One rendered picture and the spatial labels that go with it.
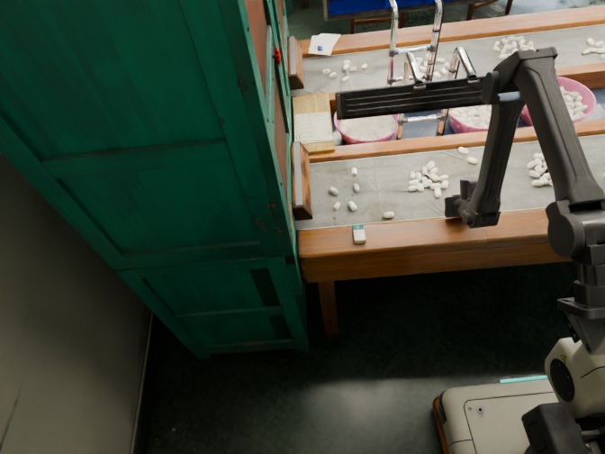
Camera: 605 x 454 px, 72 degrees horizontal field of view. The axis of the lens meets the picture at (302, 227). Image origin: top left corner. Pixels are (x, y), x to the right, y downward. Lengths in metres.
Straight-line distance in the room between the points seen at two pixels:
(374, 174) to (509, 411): 0.94
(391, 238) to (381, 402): 0.83
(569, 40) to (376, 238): 1.38
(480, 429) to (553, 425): 0.48
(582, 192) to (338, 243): 0.71
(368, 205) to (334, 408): 0.90
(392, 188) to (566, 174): 0.74
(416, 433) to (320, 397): 0.41
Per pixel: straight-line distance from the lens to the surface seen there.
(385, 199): 1.46
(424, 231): 1.37
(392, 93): 1.28
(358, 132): 1.70
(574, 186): 0.86
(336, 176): 1.53
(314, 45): 2.14
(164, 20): 0.77
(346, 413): 1.91
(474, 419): 1.68
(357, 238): 1.31
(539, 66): 0.98
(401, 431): 1.91
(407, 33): 2.20
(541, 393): 1.78
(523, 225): 1.46
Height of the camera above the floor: 1.88
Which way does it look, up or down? 54 degrees down
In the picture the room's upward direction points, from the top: 10 degrees counter-clockwise
